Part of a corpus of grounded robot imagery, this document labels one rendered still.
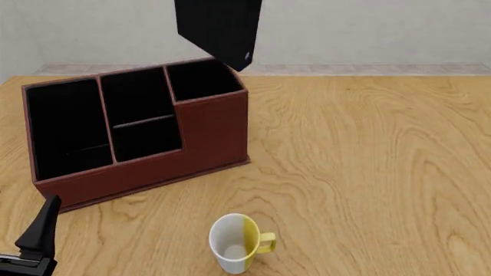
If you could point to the red-brown desk caddy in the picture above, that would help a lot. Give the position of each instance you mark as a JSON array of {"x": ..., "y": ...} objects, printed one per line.
[{"x": 213, "y": 132}]

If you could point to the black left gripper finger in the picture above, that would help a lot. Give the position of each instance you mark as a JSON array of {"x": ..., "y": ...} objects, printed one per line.
[{"x": 41, "y": 230}]

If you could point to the white and yellow mug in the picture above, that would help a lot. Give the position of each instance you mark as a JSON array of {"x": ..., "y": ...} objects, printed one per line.
[{"x": 234, "y": 243}]

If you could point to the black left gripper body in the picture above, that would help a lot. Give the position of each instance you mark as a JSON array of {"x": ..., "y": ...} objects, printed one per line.
[{"x": 30, "y": 268}]

